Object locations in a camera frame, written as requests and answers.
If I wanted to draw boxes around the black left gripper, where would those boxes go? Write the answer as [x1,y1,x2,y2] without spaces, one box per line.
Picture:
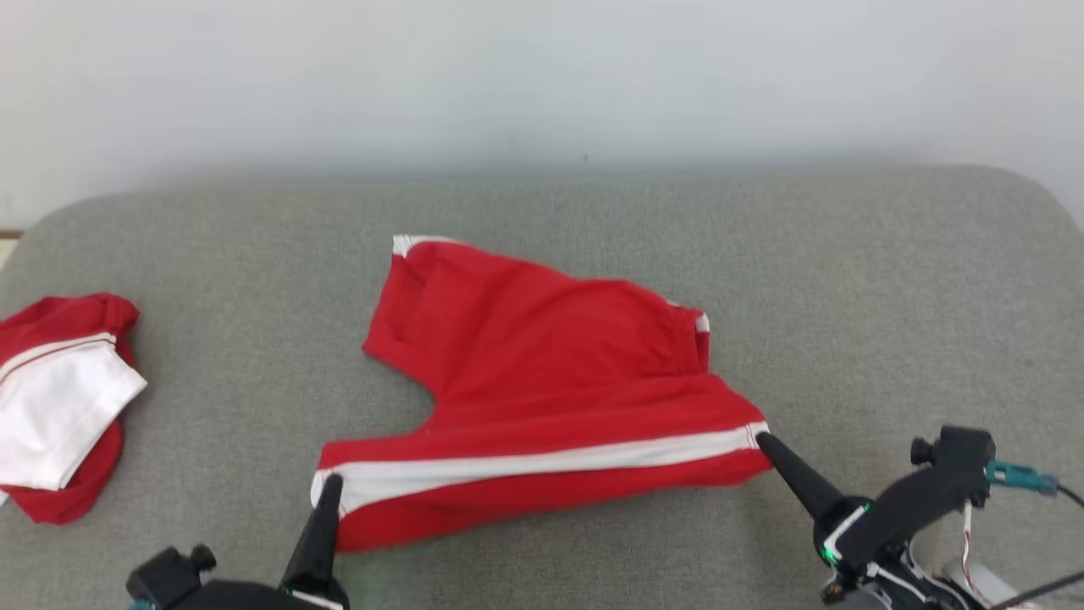
[182,474,350,610]

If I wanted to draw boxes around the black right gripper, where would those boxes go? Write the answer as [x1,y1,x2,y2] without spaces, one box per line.
[756,432,924,602]

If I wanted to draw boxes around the red shorts with white stripe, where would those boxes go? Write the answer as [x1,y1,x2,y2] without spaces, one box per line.
[309,235,773,553]

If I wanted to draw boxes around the red jersey with white sleeves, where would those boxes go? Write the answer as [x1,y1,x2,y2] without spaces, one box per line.
[0,292,149,526]

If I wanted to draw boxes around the grey fabric sofa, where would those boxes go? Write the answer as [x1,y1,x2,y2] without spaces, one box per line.
[0,165,1084,610]

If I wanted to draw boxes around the white red thin wire bundle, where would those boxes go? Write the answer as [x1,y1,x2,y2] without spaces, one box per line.
[961,500,1043,610]

